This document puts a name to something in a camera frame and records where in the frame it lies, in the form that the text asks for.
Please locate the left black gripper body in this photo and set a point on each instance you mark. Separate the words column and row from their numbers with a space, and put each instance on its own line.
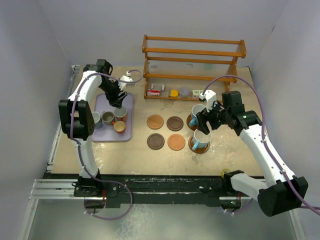
column 112, row 90

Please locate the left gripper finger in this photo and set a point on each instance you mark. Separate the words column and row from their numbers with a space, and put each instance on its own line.
column 117, row 104
column 121, row 97

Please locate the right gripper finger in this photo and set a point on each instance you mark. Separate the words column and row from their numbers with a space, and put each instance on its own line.
column 202, row 127
column 202, row 117

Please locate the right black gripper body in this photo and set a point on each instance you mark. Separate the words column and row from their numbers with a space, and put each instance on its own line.
column 217, row 117

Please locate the ringed brown wooden coaster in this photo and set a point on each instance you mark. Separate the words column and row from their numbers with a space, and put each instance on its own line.
column 192, row 127

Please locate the teal mug white inside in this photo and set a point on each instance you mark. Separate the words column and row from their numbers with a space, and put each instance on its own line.
column 195, row 109

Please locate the brown red mug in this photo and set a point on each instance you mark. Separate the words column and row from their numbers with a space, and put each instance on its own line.
column 121, row 114

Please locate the light blue tall mug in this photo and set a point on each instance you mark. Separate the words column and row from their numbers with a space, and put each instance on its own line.
column 200, row 140

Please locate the orange copper small cup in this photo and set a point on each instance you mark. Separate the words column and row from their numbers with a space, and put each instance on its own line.
column 119, row 126

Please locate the grey blue mug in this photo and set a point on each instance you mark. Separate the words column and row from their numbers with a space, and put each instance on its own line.
column 97, row 120

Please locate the dark walnut coaster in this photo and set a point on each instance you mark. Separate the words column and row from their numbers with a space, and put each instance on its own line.
column 174, row 123

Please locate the orange terracotta coaster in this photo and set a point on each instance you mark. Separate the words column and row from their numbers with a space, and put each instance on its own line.
column 176, row 142

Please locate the light wood coaster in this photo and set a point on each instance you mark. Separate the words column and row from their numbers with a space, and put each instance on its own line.
column 155, row 121

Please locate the dark brown coaster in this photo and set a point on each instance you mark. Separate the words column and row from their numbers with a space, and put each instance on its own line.
column 155, row 141

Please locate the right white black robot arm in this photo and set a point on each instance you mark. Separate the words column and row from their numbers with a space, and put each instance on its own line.
column 281, row 190

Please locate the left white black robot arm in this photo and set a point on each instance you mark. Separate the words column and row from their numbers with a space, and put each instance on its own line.
column 77, row 120

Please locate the olive green small cup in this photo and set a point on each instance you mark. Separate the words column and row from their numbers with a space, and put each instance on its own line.
column 108, row 117

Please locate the green white long box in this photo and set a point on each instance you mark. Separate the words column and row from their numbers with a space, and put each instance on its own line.
column 196, row 93

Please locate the red white small box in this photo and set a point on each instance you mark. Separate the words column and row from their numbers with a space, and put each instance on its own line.
column 153, row 93

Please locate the lavender plastic tray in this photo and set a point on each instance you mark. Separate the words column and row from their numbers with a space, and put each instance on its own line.
column 107, row 133

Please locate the yellow small object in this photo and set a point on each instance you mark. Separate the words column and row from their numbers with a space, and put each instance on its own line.
column 174, row 93

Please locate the yellow tape roll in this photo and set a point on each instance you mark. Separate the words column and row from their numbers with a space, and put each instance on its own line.
column 225, row 171

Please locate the wooden three-tier shelf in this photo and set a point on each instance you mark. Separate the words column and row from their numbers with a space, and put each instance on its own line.
column 190, row 59

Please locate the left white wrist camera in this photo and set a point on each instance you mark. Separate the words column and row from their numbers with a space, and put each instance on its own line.
column 126, row 81

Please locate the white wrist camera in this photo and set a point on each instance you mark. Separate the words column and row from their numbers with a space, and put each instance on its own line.
column 126, row 81
column 209, row 97

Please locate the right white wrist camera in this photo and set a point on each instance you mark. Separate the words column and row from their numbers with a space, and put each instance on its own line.
column 209, row 97

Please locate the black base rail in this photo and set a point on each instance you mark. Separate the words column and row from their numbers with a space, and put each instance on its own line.
column 118, row 189

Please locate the aluminium frame rail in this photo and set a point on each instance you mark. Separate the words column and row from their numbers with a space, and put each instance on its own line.
column 44, row 189

